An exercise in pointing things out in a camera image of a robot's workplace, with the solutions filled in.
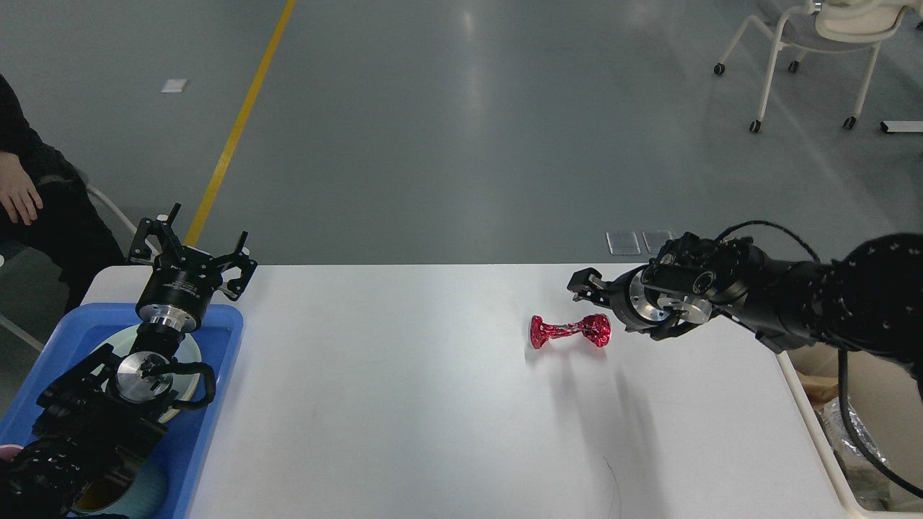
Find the grey floor plate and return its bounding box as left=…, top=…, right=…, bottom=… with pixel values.
left=604, top=231, right=642, bottom=256
left=642, top=230, right=674, bottom=256

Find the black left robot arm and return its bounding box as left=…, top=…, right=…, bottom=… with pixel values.
left=2, top=205, right=257, bottom=518

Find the green plate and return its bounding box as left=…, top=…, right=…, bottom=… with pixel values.
left=105, top=324, right=202, bottom=422

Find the brown paper bag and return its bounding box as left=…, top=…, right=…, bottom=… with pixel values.
left=795, top=371, right=839, bottom=407

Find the white chair left edge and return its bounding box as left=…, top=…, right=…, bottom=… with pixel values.
left=1, top=181, right=136, bottom=352

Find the white rolling chair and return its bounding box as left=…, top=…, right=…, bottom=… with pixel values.
left=713, top=1, right=921, bottom=134

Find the grey floor plate right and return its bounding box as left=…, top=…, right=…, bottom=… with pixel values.
left=642, top=230, right=674, bottom=256

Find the red foil candy wrapper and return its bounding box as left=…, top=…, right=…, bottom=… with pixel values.
left=529, top=314, right=612, bottom=350

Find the person's bare hand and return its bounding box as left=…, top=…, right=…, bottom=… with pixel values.
left=1, top=151, right=44, bottom=226

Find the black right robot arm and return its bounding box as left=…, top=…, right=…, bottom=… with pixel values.
left=567, top=226, right=921, bottom=403

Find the teal mug yellow inside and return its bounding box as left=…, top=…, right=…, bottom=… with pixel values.
left=73, top=462, right=168, bottom=518

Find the white bar on floor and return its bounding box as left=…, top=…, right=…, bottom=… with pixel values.
left=879, top=120, right=923, bottom=134

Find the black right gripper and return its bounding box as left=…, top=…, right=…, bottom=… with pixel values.
left=567, top=268, right=715, bottom=340

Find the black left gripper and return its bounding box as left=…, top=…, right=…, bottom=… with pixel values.
left=126, top=203, right=257, bottom=333

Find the white floor tag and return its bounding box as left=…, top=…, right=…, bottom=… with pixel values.
left=159, top=79, right=189, bottom=93

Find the grey floor plate left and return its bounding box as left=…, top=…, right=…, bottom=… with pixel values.
left=604, top=231, right=642, bottom=256

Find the aluminium foil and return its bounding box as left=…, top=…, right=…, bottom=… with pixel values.
left=818, top=397, right=891, bottom=510

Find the person in black clothes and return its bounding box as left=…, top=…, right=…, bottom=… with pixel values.
left=1, top=78, right=125, bottom=311

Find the cream plastic bin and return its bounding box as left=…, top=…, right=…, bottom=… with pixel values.
left=776, top=352, right=922, bottom=518

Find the pink mug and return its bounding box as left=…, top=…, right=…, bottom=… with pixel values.
left=0, top=444, right=23, bottom=463

